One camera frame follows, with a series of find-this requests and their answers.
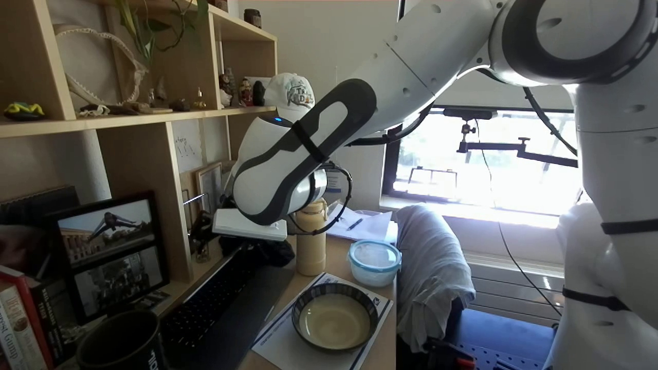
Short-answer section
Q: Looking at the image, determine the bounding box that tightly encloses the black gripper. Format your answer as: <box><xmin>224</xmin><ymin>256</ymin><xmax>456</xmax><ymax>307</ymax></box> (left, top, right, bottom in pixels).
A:
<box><xmin>186</xmin><ymin>210</ymin><xmax>222</xmax><ymax>260</ymax></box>

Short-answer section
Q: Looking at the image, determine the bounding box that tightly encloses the grey laptop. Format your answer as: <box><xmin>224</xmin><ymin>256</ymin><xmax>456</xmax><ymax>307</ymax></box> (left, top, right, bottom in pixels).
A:
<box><xmin>155</xmin><ymin>245</ymin><xmax>298</xmax><ymax>370</ymax></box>

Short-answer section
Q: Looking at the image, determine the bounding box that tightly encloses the dark rimmed ceramic bowl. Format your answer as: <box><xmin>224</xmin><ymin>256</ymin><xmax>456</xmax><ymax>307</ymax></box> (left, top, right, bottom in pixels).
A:
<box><xmin>290</xmin><ymin>282</ymin><xmax>383</xmax><ymax>353</ymax></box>

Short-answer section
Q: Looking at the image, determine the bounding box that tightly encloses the light blue bowl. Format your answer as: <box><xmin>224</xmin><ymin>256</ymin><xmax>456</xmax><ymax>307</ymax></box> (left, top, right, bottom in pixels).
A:
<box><xmin>346</xmin><ymin>239</ymin><xmax>404</xmax><ymax>290</ymax></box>

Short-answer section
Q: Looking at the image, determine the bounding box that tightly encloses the light wooden shelf unit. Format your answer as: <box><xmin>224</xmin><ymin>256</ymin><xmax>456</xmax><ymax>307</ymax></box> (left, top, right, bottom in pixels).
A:
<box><xmin>0</xmin><ymin>0</ymin><xmax>284</xmax><ymax>326</ymax></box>

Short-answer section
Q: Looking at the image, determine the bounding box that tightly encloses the pale yellow water bottle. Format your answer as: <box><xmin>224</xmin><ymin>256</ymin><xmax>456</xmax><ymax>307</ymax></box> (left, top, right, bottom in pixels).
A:
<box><xmin>293</xmin><ymin>196</ymin><xmax>331</xmax><ymax>279</ymax></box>

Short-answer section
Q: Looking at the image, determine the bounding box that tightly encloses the black mug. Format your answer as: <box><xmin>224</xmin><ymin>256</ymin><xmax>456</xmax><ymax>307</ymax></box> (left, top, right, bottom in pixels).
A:
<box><xmin>76</xmin><ymin>306</ymin><xmax>167</xmax><ymax>370</ymax></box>

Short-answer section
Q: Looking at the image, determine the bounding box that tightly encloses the white paper with blue print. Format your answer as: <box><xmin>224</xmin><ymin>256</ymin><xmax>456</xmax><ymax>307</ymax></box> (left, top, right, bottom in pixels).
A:
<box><xmin>249</xmin><ymin>271</ymin><xmax>397</xmax><ymax>370</ymax></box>

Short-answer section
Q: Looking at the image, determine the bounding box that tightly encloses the small pale figurine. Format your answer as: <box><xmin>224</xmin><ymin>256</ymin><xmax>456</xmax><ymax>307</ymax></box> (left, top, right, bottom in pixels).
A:
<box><xmin>218</xmin><ymin>71</ymin><xmax>239</xmax><ymax>108</ymax></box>

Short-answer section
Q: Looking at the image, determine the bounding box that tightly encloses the small brown figurine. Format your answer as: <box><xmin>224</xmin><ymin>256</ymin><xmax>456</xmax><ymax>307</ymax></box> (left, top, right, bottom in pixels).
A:
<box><xmin>237</xmin><ymin>76</ymin><xmax>255</xmax><ymax>108</ymax></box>

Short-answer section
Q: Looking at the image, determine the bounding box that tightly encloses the small dark figurine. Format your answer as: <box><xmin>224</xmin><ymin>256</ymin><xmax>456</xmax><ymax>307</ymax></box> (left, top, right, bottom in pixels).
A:
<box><xmin>250</xmin><ymin>78</ymin><xmax>269</xmax><ymax>108</ymax></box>

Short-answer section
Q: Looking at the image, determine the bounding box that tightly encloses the white baseball cap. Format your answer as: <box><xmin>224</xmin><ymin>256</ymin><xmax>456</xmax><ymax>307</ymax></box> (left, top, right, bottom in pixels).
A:
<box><xmin>262</xmin><ymin>71</ymin><xmax>318</xmax><ymax>122</ymax></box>

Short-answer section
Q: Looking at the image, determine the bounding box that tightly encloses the red book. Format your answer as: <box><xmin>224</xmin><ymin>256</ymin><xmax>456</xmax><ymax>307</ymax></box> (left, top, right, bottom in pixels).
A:
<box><xmin>0</xmin><ymin>263</ymin><xmax>58</xmax><ymax>370</ymax></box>

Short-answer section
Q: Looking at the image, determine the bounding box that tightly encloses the green potted plant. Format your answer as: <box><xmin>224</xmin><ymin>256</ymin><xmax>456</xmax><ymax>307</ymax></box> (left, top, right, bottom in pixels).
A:
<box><xmin>111</xmin><ymin>0</ymin><xmax>209</xmax><ymax>69</ymax></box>

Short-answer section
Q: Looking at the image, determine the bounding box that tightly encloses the green and black small object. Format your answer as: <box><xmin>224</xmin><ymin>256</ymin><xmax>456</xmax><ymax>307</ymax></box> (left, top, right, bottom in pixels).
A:
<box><xmin>2</xmin><ymin>98</ymin><xmax>48</xmax><ymax>122</ymax></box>

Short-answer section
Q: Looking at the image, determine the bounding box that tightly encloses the small dark jar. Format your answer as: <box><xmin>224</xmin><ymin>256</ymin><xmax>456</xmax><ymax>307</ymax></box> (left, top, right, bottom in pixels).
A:
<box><xmin>243</xmin><ymin>6</ymin><xmax>265</xmax><ymax>30</ymax></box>

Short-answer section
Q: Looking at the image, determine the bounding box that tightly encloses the grey cloth over chair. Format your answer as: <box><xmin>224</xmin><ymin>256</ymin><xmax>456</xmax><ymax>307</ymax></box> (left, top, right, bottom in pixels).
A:
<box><xmin>393</xmin><ymin>204</ymin><xmax>478</xmax><ymax>356</ymax></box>

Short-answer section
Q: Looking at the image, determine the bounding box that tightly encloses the blue chair seat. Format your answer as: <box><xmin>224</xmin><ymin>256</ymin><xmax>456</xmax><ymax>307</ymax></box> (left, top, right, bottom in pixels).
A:
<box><xmin>448</xmin><ymin>306</ymin><xmax>558</xmax><ymax>370</ymax></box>

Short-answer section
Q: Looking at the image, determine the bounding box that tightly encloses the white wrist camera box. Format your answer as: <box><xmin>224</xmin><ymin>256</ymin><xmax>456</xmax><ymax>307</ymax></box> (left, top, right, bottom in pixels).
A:
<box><xmin>209</xmin><ymin>208</ymin><xmax>290</xmax><ymax>243</ymax></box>

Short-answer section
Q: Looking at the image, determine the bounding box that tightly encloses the black double photo frame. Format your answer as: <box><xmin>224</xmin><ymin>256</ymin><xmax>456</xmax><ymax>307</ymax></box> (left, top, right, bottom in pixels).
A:
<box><xmin>45</xmin><ymin>189</ymin><xmax>173</xmax><ymax>324</ymax></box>

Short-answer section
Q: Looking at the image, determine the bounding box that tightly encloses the striped wall sticker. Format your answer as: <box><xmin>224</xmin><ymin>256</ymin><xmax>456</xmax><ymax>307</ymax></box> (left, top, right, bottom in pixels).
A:
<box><xmin>323</xmin><ymin>170</ymin><xmax>343</xmax><ymax>202</ymax></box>

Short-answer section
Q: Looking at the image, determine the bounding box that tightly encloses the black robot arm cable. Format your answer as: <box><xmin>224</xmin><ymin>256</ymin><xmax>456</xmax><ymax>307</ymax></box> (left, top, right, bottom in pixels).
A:
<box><xmin>290</xmin><ymin>157</ymin><xmax>355</xmax><ymax>235</ymax></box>

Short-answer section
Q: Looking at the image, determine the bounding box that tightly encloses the dark box behind frame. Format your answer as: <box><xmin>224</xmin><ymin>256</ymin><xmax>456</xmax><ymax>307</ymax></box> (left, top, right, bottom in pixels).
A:
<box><xmin>0</xmin><ymin>182</ymin><xmax>82</xmax><ymax>277</ymax></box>

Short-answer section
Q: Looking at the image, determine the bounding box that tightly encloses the white rope ring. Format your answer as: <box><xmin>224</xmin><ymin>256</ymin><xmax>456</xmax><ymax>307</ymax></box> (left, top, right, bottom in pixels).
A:
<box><xmin>50</xmin><ymin>18</ymin><xmax>150</xmax><ymax>113</ymax></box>

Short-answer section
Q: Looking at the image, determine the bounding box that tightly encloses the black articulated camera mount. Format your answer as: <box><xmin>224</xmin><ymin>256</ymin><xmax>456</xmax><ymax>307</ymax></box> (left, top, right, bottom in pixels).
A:
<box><xmin>455</xmin><ymin>116</ymin><xmax>582</xmax><ymax>170</ymax></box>

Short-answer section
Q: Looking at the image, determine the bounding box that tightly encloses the thin black hanging cable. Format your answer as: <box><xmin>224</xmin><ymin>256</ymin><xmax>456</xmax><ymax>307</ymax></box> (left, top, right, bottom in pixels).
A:
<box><xmin>474</xmin><ymin>127</ymin><xmax>566</xmax><ymax>319</ymax></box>

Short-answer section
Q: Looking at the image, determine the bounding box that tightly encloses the white wall radiator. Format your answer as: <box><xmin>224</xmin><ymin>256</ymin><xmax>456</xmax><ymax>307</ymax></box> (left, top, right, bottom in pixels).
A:
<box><xmin>463</xmin><ymin>251</ymin><xmax>572</xmax><ymax>328</ymax></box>

